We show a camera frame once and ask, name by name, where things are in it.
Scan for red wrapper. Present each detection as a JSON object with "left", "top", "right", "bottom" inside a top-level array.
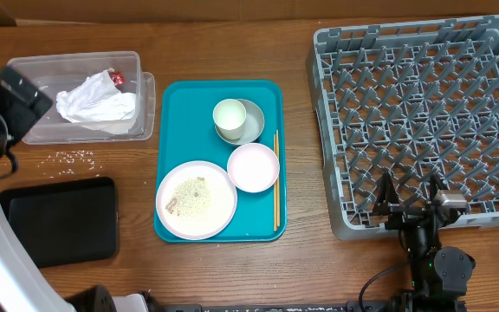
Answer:
[{"left": 108, "top": 71, "right": 126, "bottom": 87}]

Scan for pink bowl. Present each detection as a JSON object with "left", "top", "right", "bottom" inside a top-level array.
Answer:
[{"left": 227, "top": 143, "right": 280, "bottom": 193}]

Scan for grey small plate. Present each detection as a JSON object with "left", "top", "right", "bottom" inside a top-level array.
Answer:
[{"left": 214, "top": 99, "right": 265, "bottom": 146}]

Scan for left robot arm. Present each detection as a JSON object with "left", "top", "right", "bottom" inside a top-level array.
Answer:
[{"left": 0, "top": 66, "right": 162, "bottom": 311}]

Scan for clear plastic bin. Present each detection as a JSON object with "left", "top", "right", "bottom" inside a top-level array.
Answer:
[{"left": 8, "top": 51, "right": 156, "bottom": 145}]

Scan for scattered rice grains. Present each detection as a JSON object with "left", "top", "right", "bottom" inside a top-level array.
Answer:
[{"left": 36, "top": 149, "right": 103, "bottom": 179}]

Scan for black plastic tray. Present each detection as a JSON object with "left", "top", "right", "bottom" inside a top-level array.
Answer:
[{"left": 0, "top": 177, "right": 119, "bottom": 268}]

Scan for pale green cup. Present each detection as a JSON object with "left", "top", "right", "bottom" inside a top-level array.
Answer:
[{"left": 213, "top": 99, "right": 247, "bottom": 140}]

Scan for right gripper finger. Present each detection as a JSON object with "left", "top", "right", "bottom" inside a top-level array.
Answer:
[
  {"left": 429, "top": 173, "right": 448, "bottom": 204},
  {"left": 373, "top": 172, "right": 400, "bottom": 216}
]

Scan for white napkin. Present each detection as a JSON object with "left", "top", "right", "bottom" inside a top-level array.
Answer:
[
  {"left": 55, "top": 69, "right": 119, "bottom": 122},
  {"left": 69, "top": 92, "right": 136, "bottom": 134}
]

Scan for grey dish rack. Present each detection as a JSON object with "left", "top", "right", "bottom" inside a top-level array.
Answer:
[{"left": 307, "top": 15, "right": 499, "bottom": 240}]

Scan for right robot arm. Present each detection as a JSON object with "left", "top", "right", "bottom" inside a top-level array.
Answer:
[{"left": 359, "top": 172, "right": 476, "bottom": 312}]

